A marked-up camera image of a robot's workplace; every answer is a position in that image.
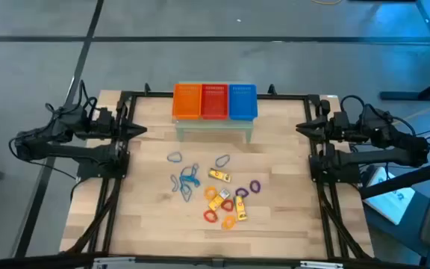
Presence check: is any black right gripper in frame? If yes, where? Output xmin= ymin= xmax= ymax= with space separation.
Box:
xmin=296 ymin=117 xmax=352 ymax=143

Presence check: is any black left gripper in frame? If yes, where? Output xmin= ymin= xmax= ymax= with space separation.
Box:
xmin=101 ymin=116 xmax=148 ymax=140

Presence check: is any blue rubber band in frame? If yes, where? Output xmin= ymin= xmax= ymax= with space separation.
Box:
xmin=179 ymin=182 xmax=194 ymax=203
xmin=214 ymin=154 xmax=231 ymax=168
xmin=169 ymin=173 xmax=181 ymax=193
xmin=182 ymin=175 xmax=202 ymax=188
xmin=166 ymin=151 xmax=184 ymax=164
xmin=179 ymin=162 xmax=201 ymax=185

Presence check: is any yellow printed small box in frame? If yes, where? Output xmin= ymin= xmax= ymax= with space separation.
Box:
xmin=208 ymin=188 xmax=231 ymax=212
xmin=208 ymin=168 xmax=233 ymax=184
xmin=234 ymin=195 xmax=248 ymax=222

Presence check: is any black desk beam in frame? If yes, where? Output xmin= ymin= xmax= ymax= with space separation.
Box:
xmin=358 ymin=155 xmax=430 ymax=200

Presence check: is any orange plastic basket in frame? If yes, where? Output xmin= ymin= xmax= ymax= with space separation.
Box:
xmin=172 ymin=83 xmax=203 ymax=121

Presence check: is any blue plastic basket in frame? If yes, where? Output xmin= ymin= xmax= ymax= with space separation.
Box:
xmin=228 ymin=84 xmax=259 ymax=122

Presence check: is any pale green small riser table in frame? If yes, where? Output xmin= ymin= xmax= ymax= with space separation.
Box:
xmin=174 ymin=81 xmax=255 ymax=144

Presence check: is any red plastic basket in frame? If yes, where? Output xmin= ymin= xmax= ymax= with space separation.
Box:
xmin=200 ymin=83 xmax=231 ymax=121

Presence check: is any black stand foot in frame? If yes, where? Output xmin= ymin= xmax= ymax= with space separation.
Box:
xmin=379 ymin=69 xmax=430 ymax=102

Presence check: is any white box with blue print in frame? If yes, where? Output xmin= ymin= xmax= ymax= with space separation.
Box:
xmin=362 ymin=166 xmax=417 ymax=226

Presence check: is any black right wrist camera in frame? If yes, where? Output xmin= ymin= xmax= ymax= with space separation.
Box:
xmin=332 ymin=110 xmax=351 ymax=126

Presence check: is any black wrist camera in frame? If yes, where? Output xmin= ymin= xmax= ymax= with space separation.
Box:
xmin=97 ymin=107 xmax=116 ymax=123
xmin=332 ymin=110 xmax=351 ymax=126

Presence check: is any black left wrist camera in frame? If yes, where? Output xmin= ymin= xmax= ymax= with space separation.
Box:
xmin=97 ymin=107 xmax=116 ymax=123

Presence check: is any black aluminium table frame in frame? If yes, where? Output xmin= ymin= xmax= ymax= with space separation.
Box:
xmin=64 ymin=82 xmax=375 ymax=262

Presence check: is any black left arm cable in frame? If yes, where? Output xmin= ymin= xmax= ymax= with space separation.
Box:
xmin=77 ymin=79 xmax=99 ymax=120

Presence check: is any orange extension cable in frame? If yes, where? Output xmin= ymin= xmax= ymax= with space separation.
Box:
xmin=390 ymin=96 xmax=430 ymax=125

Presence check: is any black overhead gantry frame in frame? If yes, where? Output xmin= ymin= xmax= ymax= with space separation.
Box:
xmin=0 ymin=252 xmax=430 ymax=269

